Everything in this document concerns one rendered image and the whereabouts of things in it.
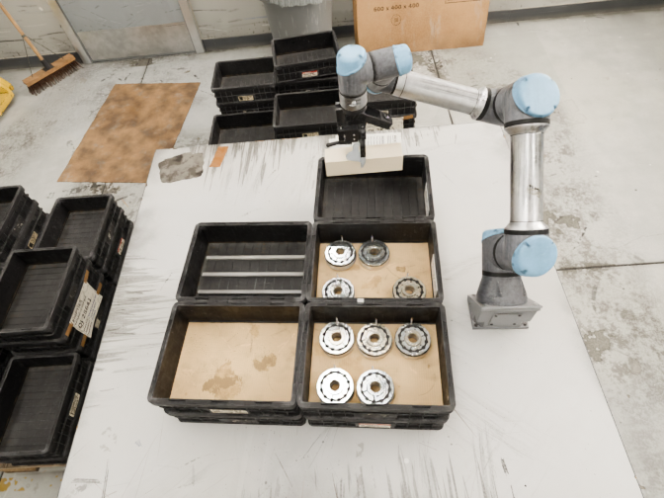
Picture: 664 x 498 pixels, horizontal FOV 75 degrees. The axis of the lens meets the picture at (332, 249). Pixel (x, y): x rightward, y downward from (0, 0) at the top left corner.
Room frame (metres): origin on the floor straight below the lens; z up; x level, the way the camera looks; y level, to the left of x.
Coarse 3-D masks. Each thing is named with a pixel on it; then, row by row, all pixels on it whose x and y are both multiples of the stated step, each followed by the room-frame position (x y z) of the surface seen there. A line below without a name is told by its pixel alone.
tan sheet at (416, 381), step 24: (432, 336) 0.49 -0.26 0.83; (312, 360) 0.47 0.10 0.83; (336, 360) 0.46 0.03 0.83; (360, 360) 0.45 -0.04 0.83; (384, 360) 0.44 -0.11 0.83; (408, 360) 0.43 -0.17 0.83; (432, 360) 0.42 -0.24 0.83; (312, 384) 0.39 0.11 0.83; (336, 384) 0.38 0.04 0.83; (408, 384) 0.36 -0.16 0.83; (432, 384) 0.35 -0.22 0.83
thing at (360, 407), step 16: (320, 304) 0.59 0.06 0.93; (336, 304) 0.59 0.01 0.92; (352, 304) 0.58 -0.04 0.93; (368, 304) 0.57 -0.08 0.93; (384, 304) 0.56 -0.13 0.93; (400, 304) 0.55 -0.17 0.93; (416, 304) 0.55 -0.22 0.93; (432, 304) 0.54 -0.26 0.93; (304, 320) 0.55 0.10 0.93; (304, 336) 0.50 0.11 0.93; (448, 336) 0.44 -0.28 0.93; (304, 352) 0.45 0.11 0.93; (448, 352) 0.40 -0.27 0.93; (304, 368) 0.41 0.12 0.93; (448, 368) 0.36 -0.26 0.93; (448, 384) 0.31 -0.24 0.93
